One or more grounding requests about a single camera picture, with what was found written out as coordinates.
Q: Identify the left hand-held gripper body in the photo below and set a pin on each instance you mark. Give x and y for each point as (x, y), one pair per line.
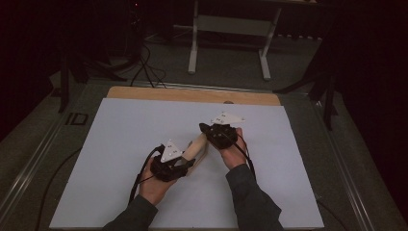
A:
(166, 170)

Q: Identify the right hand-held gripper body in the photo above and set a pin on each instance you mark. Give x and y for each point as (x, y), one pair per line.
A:
(223, 136)

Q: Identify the wooden picture frame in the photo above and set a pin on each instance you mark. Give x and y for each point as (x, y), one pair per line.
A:
(197, 147)

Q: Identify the person's left hand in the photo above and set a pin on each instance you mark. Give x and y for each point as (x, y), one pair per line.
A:
(155, 189)

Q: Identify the person's right hand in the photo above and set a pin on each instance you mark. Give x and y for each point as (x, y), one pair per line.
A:
(234, 157)

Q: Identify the wooden table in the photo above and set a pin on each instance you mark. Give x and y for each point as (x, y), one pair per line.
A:
(192, 94)

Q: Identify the white table sheet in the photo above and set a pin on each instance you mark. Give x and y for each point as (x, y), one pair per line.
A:
(128, 128)

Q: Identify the white metal stand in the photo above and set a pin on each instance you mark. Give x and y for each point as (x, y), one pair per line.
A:
(231, 25)

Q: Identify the black tripod stand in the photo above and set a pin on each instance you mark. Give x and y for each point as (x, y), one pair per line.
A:
(327, 86)
(65, 80)

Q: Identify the aluminium rail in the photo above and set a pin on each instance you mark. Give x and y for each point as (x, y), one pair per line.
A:
(346, 166)
(198, 86)
(29, 170)

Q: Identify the black rectangular bracket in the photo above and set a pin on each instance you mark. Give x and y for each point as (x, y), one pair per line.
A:
(77, 118)

